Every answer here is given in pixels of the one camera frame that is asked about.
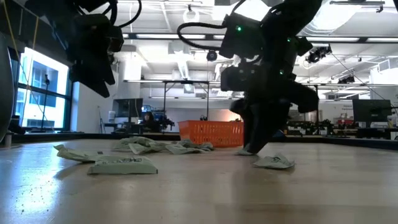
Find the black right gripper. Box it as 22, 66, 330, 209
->
220, 60, 320, 155

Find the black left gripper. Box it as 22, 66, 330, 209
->
67, 15, 125, 99

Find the orange plastic basket bin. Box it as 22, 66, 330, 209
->
177, 120, 245, 148

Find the black computer monitor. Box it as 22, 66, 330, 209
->
351, 99, 392, 124
112, 98, 144, 119

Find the black tripod stand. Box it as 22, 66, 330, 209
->
39, 73, 51, 132

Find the person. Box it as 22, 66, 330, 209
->
141, 111, 162, 134

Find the large window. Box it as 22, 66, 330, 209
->
15, 46, 73, 131

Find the black ceiling spotlight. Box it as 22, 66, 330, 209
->
305, 45, 333, 65

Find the black curved object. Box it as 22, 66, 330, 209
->
0, 30, 16, 142

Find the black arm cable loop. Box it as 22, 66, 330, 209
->
177, 22, 228, 52
107, 0, 143, 29

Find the black metal frame stand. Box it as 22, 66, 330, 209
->
161, 80, 211, 123

